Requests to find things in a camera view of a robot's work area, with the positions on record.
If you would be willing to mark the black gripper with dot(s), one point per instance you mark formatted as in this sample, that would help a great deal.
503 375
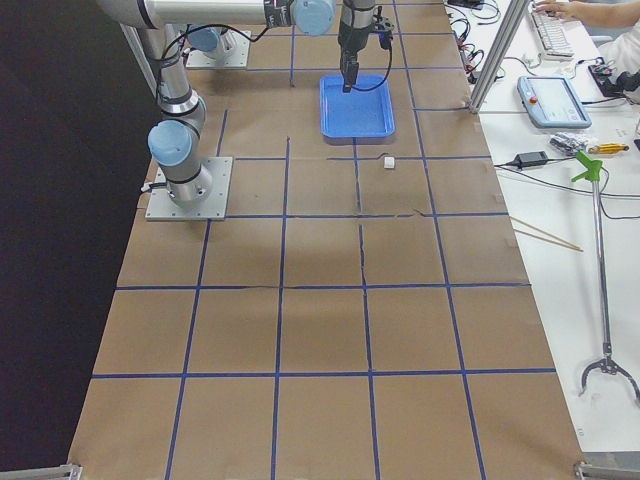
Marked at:
355 34

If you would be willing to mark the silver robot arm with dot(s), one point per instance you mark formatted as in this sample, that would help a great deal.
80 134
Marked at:
173 142
216 43

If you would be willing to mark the blue plastic tray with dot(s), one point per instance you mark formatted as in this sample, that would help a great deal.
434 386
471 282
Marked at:
364 114

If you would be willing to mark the person's hand at keyboard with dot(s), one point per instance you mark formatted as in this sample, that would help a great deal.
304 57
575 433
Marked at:
565 10

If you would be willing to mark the black power adapter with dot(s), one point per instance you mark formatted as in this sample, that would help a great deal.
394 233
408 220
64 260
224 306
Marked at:
530 159

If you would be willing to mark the white keyboard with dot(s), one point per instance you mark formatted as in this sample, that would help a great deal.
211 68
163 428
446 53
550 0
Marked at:
549 34

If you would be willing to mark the blue teach pendant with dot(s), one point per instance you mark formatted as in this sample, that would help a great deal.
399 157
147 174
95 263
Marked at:
551 102

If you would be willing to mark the brown paper table cover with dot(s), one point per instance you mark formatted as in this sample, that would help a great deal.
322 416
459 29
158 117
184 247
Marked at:
344 321

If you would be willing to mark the yellow tool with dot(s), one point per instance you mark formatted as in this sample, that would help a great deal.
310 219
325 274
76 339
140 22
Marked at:
608 148

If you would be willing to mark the wooden chopstick pair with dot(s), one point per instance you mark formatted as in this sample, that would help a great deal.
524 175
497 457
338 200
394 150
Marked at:
527 229

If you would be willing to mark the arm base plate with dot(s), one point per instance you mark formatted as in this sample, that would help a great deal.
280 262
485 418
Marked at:
196 60
205 197

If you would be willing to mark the aluminium frame post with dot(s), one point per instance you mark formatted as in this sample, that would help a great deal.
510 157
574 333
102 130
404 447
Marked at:
504 36

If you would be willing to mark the green handled reacher grabber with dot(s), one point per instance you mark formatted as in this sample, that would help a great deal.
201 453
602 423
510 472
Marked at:
606 364

